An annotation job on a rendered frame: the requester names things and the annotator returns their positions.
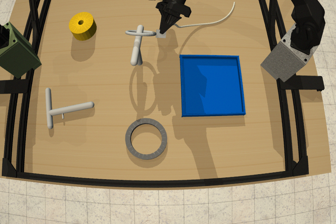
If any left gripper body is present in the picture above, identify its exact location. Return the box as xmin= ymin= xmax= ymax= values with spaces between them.
xmin=156 ymin=0 xmax=191 ymax=18

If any blue tray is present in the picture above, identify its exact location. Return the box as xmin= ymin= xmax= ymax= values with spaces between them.
xmin=180 ymin=55 xmax=246 ymax=117

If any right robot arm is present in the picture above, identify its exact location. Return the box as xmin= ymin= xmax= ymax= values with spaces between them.
xmin=0 ymin=24 xmax=10 ymax=49

